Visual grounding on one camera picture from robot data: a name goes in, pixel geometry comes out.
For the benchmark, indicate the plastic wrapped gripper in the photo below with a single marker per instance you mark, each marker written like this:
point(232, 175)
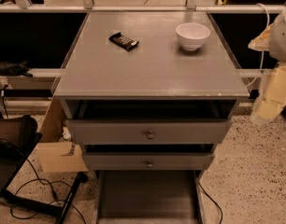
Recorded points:
point(282, 41)

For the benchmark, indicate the grey drawer cabinet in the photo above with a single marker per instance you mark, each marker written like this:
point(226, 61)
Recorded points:
point(147, 114)

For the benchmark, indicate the grey drawer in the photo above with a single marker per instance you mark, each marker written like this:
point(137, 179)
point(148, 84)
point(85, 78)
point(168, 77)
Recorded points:
point(93, 132)
point(148, 197)
point(147, 161)

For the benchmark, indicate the cardboard box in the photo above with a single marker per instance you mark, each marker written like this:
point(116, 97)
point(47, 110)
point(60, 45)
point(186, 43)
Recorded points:
point(56, 150)

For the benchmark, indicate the grey bottom drawer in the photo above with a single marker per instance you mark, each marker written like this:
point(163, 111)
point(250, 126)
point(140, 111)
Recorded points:
point(148, 197)

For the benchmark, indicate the grey middle drawer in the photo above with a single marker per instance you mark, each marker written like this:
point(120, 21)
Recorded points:
point(147, 161)

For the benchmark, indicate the metal frame railing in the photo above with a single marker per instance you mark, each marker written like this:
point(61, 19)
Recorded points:
point(143, 7)

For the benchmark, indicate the grey top drawer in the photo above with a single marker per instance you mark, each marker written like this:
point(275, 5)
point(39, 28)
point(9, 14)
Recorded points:
point(93, 132)

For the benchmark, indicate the black chair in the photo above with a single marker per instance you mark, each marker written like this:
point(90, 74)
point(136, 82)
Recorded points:
point(18, 138)

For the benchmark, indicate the dark snack bar wrapper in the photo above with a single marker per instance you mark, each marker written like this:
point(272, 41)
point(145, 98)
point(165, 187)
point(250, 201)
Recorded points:
point(123, 41)

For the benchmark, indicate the black cloth on rail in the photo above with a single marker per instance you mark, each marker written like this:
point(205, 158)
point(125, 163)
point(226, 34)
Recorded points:
point(9, 69)

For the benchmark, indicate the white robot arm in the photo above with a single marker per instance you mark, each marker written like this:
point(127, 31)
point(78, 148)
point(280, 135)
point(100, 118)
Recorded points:
point(273, 39)

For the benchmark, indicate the white ceramic bowl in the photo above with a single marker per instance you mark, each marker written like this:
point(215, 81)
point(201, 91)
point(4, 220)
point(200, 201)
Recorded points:
point(192, 36)

